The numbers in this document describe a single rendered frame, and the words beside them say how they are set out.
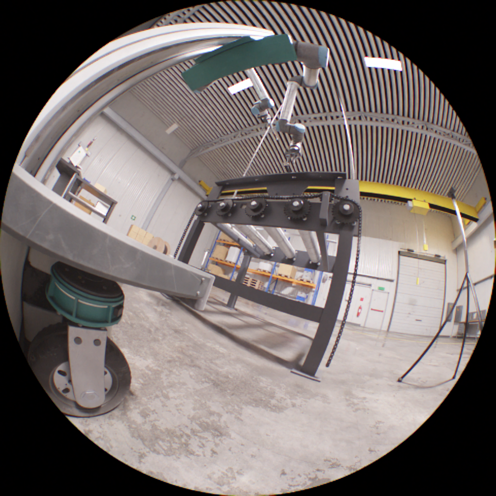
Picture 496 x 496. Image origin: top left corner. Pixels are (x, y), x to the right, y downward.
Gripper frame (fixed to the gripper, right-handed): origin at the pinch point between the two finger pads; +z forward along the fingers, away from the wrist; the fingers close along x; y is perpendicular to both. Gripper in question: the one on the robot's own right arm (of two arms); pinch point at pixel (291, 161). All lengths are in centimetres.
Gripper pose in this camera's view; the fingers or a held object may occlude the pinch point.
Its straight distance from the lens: 127.1
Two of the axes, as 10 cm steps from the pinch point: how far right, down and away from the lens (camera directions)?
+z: -3.3, 9.1, -2.4
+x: 8.2, 1.4, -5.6
